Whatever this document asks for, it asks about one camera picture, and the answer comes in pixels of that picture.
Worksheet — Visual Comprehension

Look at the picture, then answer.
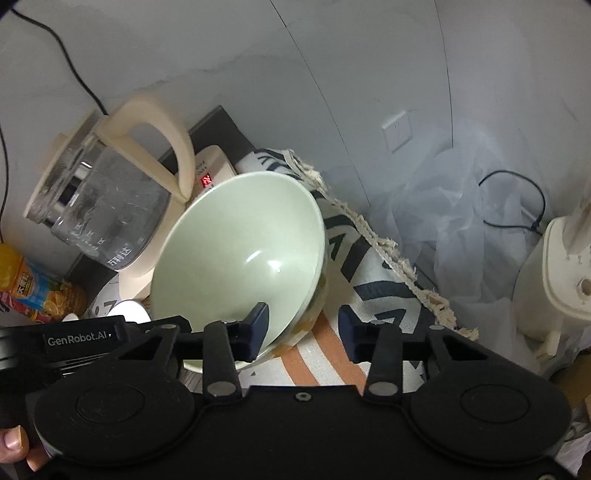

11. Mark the white sheer fabric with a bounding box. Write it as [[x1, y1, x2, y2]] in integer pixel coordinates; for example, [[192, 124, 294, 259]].
[[369, 115, 591, 340]]

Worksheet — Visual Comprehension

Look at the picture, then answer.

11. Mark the small cream cup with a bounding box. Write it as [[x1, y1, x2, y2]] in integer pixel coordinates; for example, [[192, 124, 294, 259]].
[[113, 300, 151, 326]]

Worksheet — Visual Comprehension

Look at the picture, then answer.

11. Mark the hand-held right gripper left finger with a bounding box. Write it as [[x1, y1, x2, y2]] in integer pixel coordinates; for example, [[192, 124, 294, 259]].
[[111, 302, 271, 398]]

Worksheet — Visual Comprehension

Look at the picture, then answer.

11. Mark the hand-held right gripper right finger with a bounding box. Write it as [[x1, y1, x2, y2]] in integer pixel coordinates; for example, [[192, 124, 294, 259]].
[[338, 305, 491, 396]]

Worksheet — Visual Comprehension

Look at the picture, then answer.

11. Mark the person's left hand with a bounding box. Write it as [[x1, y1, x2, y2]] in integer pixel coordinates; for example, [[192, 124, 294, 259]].
[[0, 424, 48, 472]]

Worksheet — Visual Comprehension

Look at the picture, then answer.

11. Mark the white wall socket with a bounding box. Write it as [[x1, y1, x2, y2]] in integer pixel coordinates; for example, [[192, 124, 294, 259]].
[[382, 110, 412, 154]]

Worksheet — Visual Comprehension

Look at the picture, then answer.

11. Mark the pale green ceramic bowl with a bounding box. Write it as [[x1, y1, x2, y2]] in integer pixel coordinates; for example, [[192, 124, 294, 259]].
[[150, 172, 329, 374]]

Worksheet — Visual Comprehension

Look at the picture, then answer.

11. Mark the black looped cable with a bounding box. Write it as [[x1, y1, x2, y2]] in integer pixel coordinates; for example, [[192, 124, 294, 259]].
[[478, 170, 549, 232]]

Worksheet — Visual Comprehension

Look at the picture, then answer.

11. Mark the glass kettle with cream handle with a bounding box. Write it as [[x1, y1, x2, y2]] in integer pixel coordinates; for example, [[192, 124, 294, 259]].
[[24, 92, 197, 273]]

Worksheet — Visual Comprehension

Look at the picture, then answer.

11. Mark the white plastic appliance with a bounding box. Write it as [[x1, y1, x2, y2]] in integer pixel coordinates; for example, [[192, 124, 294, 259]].
[[512, 175, 591, 366]]

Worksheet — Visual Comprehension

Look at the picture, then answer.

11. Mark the black kettle power cable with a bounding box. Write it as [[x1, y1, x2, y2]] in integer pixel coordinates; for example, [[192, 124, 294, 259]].
[[10, 7, 109, 117]]

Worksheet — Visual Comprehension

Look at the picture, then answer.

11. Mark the patterned fringed tablecloth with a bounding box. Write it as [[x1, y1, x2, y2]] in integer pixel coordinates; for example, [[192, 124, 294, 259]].
[[85, 148, 479, 389]]

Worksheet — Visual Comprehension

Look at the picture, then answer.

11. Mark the orange juice bottle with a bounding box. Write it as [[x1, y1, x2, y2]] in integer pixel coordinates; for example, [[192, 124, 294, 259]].
[[0, 243, 88, 323]]

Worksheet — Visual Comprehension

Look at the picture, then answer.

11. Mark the cream kettle base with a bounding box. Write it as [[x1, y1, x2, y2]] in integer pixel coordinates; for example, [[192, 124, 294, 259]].
[[117, 144, 239, 302]]

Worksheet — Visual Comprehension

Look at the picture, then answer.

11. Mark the thin black cable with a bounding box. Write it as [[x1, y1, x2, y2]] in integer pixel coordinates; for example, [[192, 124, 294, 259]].
[[0, 124, 9, 243]]

